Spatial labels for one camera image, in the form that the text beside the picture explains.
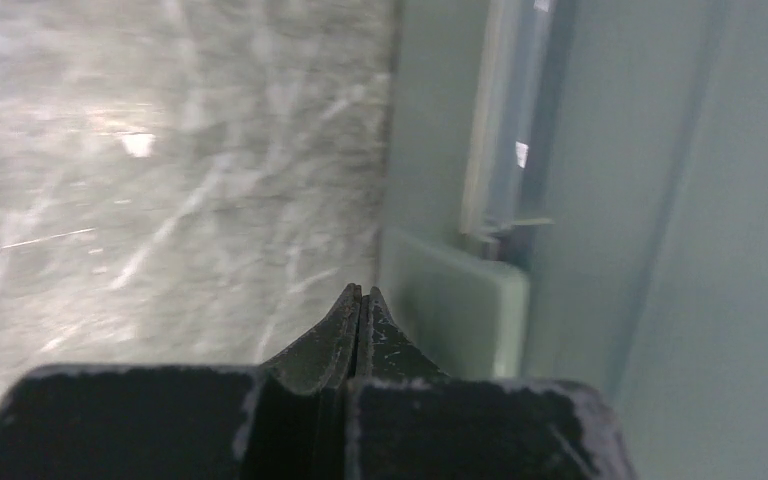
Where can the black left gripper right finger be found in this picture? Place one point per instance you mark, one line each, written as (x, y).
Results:
(407, 419)

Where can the green toolbox latch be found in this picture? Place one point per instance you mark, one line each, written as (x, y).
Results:
(466, 314)

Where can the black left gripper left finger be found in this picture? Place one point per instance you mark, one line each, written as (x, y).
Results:
(282, 419)

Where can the green toolbox base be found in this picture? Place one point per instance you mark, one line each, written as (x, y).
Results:
(435, 98)

